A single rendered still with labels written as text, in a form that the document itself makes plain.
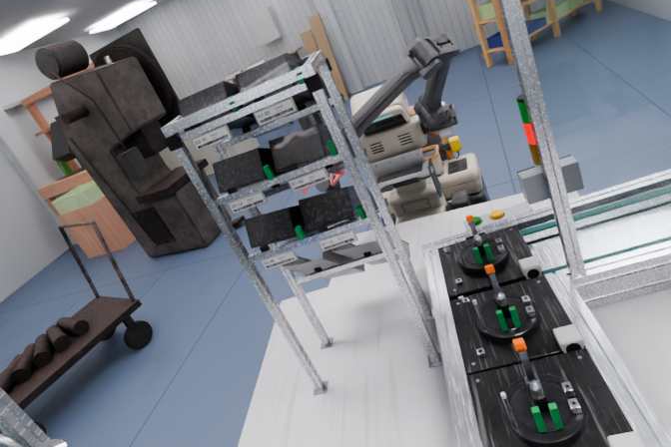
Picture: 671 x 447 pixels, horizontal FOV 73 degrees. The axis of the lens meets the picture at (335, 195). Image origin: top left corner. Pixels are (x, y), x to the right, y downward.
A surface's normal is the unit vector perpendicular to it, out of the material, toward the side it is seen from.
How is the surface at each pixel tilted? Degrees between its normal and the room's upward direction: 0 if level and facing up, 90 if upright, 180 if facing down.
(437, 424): 0
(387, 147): 98
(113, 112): 90
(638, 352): 0
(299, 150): 65
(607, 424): 0
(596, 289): 90
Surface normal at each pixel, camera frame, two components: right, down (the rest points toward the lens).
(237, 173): -0.38, 0.07
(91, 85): -0.32, 0.50
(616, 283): -0.08, 0.43
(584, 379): -0.40, -0.84
